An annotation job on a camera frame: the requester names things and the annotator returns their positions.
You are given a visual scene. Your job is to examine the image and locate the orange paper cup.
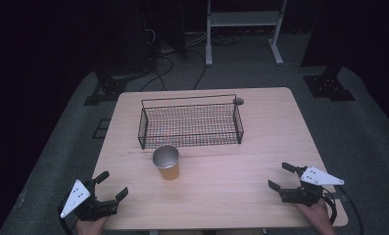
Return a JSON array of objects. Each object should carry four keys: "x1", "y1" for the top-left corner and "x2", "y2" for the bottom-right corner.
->
[{"x1": 152, "y1": 144, "x2": 181, "y2": 181}]

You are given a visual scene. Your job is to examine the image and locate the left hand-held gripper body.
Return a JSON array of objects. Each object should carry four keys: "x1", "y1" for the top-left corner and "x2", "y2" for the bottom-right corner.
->
[{"x1": 59, "y1": 178, "x2": 121, "y2": 222}]

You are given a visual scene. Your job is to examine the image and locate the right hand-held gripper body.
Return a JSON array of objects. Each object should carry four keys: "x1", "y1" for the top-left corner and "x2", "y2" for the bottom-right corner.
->
[{"x1": 277, "y1": 165, "x2": 346, "y2": 208}]

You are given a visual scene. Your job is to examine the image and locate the black stand base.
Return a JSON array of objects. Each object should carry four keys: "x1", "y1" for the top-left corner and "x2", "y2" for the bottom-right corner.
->
[
  {"x1": 82, "y1": 63, "x2": 151, "y2": 107},
  {"x1": 300, "y1": 0, "x2": 357, "y2": 103}
]

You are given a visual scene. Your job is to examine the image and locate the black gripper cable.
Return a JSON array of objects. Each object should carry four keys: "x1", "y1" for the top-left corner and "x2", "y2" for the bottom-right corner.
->
[{"x1": 321, "y1": 185, "x2": 365, "y2": 235}]

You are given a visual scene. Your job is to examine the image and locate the black wire basket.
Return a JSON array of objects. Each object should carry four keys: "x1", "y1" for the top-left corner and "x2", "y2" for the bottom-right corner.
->
[{"x1": 137, "y1": 93, "x2": 245, "y2": 151}]

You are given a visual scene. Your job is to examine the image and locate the person's right hand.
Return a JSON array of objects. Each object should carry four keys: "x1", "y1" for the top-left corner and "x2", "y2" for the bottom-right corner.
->
[{"x1": 294, "y1": 197, "x2": 337, "y2": 235}]

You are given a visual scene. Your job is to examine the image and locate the black floor cables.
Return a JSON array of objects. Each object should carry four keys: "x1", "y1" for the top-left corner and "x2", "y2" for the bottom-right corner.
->
[{"x1": 138, "y1": 27, "x2": 245, "y2": 93}]

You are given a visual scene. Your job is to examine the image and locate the person's left hand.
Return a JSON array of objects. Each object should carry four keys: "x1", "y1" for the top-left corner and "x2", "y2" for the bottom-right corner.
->
[{"x1": 74, "y1": 214, "x2": 110, "y2": 235}]

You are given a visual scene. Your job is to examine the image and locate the white metal stand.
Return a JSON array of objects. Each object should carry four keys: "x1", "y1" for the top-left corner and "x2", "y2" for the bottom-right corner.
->
[{"x1": 205, "y1": 0, "x2": 289, "y2": 68}]

